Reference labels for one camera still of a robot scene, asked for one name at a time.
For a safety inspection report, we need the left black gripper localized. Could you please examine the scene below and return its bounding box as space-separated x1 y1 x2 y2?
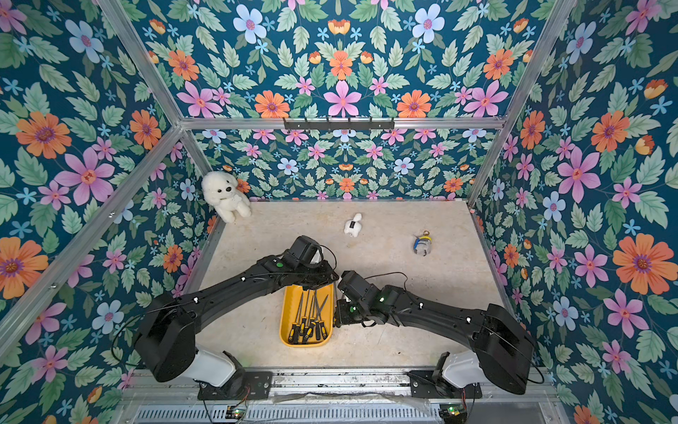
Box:
294 260 344 291

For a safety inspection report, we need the yellow plastic storage tray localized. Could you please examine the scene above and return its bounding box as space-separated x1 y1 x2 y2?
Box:
280 284 335 348

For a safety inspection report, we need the file tool four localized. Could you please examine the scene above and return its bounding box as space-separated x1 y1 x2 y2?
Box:
302 294 328 344

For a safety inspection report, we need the file tool six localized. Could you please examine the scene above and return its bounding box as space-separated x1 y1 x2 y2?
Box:
312 291 321 341

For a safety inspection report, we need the file tool nine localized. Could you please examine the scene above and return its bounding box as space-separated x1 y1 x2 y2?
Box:
295 291 307 344

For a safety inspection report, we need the file tool five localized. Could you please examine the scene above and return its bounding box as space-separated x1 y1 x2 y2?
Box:
305 291 316 342

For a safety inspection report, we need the file tool eight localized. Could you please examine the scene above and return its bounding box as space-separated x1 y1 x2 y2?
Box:
300 291 313 344

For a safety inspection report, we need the file tool ten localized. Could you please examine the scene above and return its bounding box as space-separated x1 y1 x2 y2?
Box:
288 293 305 345

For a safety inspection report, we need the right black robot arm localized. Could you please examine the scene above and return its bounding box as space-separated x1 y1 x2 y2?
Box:
335 270 535 395

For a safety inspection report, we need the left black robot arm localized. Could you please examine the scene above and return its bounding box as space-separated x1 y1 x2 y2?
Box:
133 255 338 387

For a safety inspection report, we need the small white toy figure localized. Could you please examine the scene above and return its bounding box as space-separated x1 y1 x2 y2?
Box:
344 213 363 238

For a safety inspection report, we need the white plush bear toy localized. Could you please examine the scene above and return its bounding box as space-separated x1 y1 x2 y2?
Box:
201 171 252 224

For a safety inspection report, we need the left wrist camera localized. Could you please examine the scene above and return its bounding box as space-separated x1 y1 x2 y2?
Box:
282 235 324 270

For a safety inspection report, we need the blue yellow keychain toy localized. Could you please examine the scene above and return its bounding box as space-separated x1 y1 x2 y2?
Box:
412 231 433 256

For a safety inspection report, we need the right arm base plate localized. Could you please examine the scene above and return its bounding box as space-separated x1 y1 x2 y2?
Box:
405 369 483 400

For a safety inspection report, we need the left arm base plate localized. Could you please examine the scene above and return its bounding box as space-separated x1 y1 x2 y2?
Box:
198 370 273 401

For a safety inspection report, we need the black wall hook rail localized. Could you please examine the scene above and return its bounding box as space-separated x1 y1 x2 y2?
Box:
282 118 396 132

